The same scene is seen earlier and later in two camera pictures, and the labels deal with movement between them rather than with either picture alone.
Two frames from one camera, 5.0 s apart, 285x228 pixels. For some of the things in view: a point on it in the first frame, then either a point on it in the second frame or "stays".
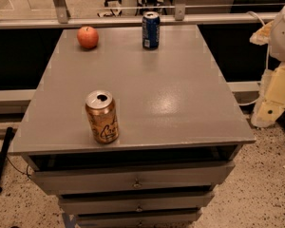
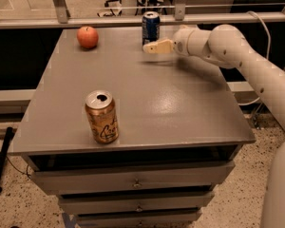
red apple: x=87 y=37 stays
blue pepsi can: x=151 y=28 stays
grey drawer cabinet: x=180 y=128 stays
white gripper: x=284 y=35 → x=180 y=42
